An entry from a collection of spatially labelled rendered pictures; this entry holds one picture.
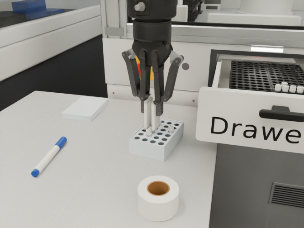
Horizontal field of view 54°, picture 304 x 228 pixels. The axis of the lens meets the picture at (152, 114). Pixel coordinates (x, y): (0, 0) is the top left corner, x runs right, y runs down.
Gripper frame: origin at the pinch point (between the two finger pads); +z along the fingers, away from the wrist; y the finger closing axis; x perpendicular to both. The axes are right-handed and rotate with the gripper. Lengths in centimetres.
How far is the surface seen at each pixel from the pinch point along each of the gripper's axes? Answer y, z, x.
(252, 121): 21.2, -3.3, -1.4
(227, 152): 13.3, 23.8, 29.3
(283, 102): 25.7, -7.8, -0.6
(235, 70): 13.8, -5.9, 20.3
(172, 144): 5.2, 6.1, -0.5
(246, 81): 17.6, -5.9, 13.2
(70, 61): -68, 10, 56
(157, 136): 1.8, 4.8, -1.2
